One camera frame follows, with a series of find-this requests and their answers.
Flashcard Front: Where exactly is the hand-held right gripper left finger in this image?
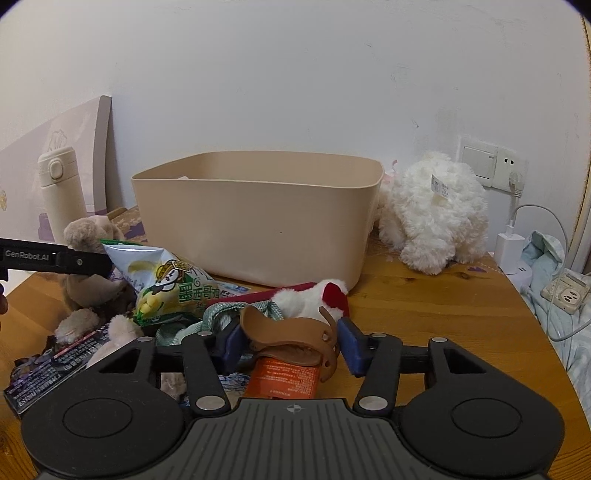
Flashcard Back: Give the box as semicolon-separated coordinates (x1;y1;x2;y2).
85;320;252;416

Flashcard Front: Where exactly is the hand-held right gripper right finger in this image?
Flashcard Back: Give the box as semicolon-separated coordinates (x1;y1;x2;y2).
337;318;502;416

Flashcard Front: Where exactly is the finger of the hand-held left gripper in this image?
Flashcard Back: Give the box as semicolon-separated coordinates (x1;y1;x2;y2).
65;248;114;278

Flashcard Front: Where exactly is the brown hair claw clip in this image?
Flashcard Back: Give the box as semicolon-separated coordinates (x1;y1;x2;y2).
239;305;341;384

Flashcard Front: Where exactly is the orange packet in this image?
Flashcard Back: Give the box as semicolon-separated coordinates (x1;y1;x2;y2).
242;355;321;400

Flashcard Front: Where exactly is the corn snack bag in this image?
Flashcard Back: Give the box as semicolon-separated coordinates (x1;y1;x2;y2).
100;239;221;328

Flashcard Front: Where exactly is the beige plastic storage bin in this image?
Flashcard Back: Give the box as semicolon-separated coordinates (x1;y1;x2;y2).
130;151;385;292

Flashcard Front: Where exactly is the brown plush toy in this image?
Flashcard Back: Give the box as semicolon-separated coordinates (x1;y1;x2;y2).
54;216;145;358

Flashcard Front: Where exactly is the blue white packet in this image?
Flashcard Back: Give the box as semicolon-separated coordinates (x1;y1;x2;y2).
216;282;252;298

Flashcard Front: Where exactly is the purple patterned mat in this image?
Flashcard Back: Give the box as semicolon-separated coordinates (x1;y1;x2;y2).
107;206;149;243

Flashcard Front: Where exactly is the cream thermos bottle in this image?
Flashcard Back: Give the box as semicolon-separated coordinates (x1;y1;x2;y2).
37;145;85;245

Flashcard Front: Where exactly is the small beige plush piece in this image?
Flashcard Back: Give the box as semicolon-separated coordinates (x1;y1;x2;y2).
161;371;186;400

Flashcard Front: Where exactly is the red white plush toy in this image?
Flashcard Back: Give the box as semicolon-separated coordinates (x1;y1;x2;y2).
210;278;350;324

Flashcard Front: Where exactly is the pale purple canvas board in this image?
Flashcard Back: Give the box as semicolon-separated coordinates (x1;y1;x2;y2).
0;96;113;273

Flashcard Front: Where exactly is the dark printed booklet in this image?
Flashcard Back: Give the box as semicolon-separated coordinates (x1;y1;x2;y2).
4;323;112;414

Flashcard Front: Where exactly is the white fluffy plush toy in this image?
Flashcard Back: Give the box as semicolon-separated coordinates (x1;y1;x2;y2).
376;151;490;276

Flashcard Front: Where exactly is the white power strip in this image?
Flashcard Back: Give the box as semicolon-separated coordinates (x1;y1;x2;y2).
505;264;536;297

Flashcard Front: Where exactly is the white charger adapter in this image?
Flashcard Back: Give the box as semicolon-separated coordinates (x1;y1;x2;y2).
496;224;527;271

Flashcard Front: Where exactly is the pale blue bedding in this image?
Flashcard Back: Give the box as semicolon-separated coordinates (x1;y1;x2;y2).
519;231;591;393

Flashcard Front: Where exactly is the beige power strip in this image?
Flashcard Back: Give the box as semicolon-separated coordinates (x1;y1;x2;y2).
541;269;591;315

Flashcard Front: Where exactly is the pale green strap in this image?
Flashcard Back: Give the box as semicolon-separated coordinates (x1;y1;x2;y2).
156;300;282;347

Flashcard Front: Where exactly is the white wall switch socket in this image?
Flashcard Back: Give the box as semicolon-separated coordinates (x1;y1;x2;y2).
457;135;529;189

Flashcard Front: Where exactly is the white wall plug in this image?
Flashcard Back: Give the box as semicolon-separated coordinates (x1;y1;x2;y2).
508;170;525;222

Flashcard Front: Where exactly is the white charging cable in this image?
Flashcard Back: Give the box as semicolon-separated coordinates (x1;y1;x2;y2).
508;203;570;287

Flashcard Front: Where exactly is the wooden frame edge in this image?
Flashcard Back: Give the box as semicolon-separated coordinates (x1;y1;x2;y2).
571;152;591;278

